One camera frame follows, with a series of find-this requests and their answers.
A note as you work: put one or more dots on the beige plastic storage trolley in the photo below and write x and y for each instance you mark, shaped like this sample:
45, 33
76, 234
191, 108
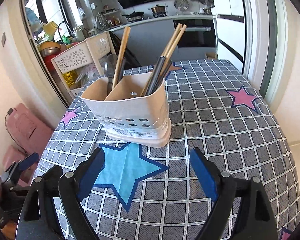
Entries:
87, 52

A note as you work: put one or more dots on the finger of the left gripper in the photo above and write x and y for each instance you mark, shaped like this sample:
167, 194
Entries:
27, 161

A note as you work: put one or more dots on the plain bamboo chopstick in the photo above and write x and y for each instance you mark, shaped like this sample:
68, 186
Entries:
161, 68

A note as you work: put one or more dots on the patterned bamboo chopstick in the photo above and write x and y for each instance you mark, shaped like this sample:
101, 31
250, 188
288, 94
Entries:
123, 45

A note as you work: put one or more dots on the steel cooking pot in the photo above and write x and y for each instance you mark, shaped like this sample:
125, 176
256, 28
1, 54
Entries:
158, 10

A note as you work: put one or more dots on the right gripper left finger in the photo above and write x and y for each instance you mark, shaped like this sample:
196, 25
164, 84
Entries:
87, 172

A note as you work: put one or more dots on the metal bowl with orange rim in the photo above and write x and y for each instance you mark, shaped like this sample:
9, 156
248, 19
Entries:
49, 48

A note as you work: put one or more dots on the black built-in oven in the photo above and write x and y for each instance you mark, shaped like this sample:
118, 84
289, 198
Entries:
199, 33

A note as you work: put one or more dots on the long bamboo chopstick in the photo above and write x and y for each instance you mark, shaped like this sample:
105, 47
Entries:
173, 42

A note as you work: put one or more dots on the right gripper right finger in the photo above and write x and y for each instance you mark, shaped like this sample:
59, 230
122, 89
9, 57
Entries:
207, 173

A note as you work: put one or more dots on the white refrigerator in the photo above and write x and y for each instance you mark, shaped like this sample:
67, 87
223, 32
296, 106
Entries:
230, 28

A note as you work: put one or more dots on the grey checkered tablecloth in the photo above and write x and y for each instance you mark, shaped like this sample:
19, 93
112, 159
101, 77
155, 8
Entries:
214, 108

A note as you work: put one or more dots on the black chopstick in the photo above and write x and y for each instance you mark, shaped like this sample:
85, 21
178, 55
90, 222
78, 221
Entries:
155, 75
162, 74

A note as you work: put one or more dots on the black wok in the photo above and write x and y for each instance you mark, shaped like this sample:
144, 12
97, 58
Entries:
134, 16

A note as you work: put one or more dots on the white plastic utensil holder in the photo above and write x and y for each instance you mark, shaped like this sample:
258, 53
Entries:
128, 116

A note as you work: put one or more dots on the pink plastic stool stack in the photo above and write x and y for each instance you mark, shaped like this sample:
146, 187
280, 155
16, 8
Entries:
28, 132

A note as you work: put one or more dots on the dark translucent spoon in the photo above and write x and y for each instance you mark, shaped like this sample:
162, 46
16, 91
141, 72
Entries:
109, 70

